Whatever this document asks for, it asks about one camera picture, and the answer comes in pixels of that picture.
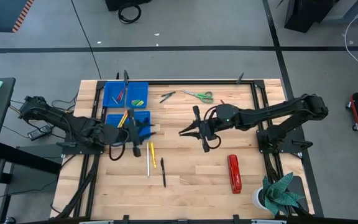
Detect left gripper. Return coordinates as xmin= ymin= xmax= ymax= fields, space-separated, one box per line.
xmin=121 ymin=108 xmax=157 ymax=157

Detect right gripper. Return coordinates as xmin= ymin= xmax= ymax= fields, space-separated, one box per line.
xmin=178 ymin=105 xmax=220 ymax=153

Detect yellow pencil with orange cap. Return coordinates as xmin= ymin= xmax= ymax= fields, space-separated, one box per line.
xmin=121 ymin=109 xmax=130 ymax=128

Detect yellow highlighter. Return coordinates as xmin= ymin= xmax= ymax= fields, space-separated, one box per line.
xmin=149 ymin=141 xmax=157 ymax=169

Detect silver pen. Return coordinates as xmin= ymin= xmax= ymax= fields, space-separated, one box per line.
xmin=146 ymin=142 xmax=151 ymax=179

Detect slim black pen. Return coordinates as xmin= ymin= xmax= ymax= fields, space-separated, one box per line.
xmin=160 ymin=157 xmax=167 ymax=189

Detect red stapler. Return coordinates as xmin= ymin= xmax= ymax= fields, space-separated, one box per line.
xmin=227 ymin=154 xmax=242 ymax=195

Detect white plant pot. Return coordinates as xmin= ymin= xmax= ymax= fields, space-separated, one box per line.
xmin=251 ymin=186 xmax=270 ymax=212

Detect black power adapter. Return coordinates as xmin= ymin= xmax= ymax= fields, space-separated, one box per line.
xmin=27 ymin=124 xmax=53 ymax=141

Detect green leafy plant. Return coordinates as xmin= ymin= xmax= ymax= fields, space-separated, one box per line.
xmin=261 ymin=172 xmax=306 ymax=218

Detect black box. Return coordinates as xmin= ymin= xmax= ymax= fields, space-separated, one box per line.
xmin=105 ymin=0 xmax=152 ymax=12

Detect black cabinet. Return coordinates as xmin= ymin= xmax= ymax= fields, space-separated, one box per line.
xmin=283 ymin=0 xmax=338 ymax=34

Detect orange striped black mat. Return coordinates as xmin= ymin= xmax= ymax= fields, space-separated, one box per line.
xmin=0 ymin=0 xmax=35 ymax=34

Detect green handled scissors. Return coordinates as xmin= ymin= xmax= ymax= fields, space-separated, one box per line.
xmin=181 ymin=89 xmax=214 ymax=105

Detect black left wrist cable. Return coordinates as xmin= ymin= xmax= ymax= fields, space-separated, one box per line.
xmin=108 ymin=130 xmax=127 ymax=162

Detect coiled black cable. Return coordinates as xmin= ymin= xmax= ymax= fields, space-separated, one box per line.
xmin=117 ymin=2 xmax=142 ymax=25

